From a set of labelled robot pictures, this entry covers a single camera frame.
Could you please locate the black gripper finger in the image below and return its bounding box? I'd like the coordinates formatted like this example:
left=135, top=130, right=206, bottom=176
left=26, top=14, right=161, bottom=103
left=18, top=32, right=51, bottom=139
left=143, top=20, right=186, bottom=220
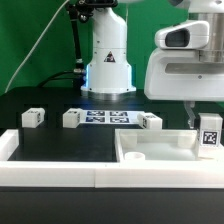
left=184, top=101, right=196, bottom=129

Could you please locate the black camera pole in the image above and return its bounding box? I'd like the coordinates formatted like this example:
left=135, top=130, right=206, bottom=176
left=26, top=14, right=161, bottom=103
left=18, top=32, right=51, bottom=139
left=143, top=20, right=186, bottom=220
left=66, top=3, right=85, bottom=74

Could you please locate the white cable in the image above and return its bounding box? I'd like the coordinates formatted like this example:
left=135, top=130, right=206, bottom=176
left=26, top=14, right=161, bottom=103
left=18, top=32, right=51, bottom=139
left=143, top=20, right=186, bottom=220
left=3, top=0, right=72, bottom=94

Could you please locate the fiducial marker sheet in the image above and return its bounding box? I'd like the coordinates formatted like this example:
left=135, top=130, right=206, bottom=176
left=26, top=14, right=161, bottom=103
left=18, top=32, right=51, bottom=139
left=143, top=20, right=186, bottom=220
left=80, top=110, right=139, bottom=124

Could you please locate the white U-shaped fence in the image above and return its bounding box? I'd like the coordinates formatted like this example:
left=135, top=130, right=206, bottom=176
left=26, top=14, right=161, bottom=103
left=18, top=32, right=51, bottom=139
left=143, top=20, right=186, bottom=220
left=0, top=129, right=224, bottom=188

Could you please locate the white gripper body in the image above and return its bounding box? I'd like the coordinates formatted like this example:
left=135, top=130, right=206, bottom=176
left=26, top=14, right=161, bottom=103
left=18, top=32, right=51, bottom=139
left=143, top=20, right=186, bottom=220
left=144, top=49, right=224, bottom=102

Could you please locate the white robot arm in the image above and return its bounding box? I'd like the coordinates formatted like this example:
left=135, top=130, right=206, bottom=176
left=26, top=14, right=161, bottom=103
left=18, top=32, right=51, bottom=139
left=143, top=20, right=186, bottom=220
left=81, top=0, right=224, bottom=118

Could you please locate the black cable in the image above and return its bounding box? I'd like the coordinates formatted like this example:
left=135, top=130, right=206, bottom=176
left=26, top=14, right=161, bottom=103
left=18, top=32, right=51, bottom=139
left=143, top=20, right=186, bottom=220
left=37, top=69, right=84, bottom=89

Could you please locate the white square tabletop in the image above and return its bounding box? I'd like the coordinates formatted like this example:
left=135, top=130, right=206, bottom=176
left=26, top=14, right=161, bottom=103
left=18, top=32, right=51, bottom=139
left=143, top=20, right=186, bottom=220
left=115, top=129, right=200, bottom=169

